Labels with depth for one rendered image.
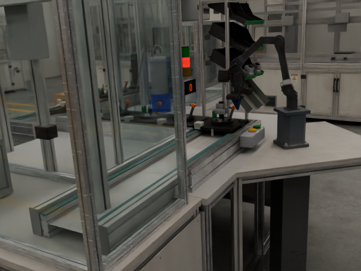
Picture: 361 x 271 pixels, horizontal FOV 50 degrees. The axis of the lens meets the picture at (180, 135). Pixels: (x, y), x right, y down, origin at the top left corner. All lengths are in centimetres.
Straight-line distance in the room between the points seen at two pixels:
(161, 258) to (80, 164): 52
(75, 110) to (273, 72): 553
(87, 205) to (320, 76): 536
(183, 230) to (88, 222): 51
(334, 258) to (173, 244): 163
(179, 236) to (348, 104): 492
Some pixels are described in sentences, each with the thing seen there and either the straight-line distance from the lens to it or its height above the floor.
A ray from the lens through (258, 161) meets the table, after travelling 196.
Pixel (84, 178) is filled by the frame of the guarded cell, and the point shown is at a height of 116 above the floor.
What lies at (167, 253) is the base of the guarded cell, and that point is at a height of 77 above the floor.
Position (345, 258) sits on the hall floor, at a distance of 288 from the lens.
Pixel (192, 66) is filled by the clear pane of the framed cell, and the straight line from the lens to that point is 327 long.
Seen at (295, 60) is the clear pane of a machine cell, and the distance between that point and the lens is 622.
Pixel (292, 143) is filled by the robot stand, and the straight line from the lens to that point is 216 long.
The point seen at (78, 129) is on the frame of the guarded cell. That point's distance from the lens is 97.
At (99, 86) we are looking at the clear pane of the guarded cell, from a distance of 104.
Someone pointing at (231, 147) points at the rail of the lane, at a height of 93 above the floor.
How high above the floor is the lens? 152
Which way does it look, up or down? 16 degrees down
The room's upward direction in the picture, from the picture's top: 3 degrees counter-clockwise
